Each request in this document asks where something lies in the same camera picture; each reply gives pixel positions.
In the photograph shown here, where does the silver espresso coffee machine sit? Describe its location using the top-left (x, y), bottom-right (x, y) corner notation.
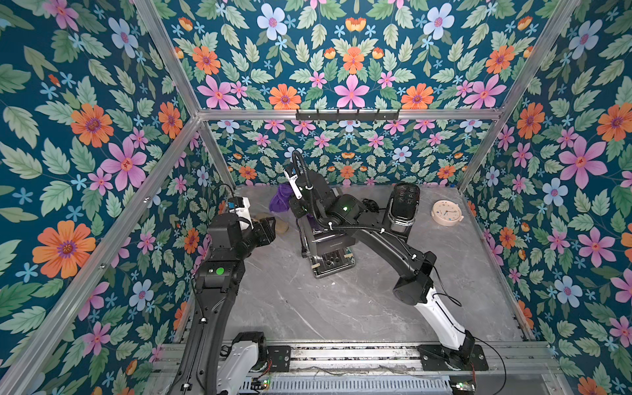
top-left (296, 216), bottom-right (356, 278)

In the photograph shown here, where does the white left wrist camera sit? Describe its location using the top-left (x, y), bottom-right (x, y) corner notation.
top-left (227, 196), bottom-right (252, 230)

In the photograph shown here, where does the pink round alarm clock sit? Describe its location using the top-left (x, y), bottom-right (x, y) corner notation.
top-left (431, 200), bottom-right (464, 227)

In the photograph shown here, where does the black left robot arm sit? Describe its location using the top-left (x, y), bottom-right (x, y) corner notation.
top-left (168, 212), bottom-right (276, 394)

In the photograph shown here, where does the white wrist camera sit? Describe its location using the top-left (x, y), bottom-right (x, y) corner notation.
top-left (227, 196), bottom-right (252, 230)
top-left (284, 167), bottom-right (303, 200)

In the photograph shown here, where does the black hook rail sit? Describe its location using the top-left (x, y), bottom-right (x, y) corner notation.
top-left (295, 109), bottom-right (400, 123)

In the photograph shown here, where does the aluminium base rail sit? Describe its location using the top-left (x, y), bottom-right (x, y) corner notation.
top-left (142, 340), bottom-right (574, 395)

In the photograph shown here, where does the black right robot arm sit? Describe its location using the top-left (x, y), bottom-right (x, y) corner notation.
top-left (284, 151), bottom-right (477, 370)

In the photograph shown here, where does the purple microfiber cloth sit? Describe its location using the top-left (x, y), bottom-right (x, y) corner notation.
top-left (268, 183), bottom-right (318, 228)

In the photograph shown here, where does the black capsule coffee machine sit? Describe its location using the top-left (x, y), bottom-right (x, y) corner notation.
top-left (383, 183), bottom-right (421, 239)

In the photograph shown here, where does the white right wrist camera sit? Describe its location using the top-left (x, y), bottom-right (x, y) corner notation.
top-left (284, 167), bottom-right (303, 200)

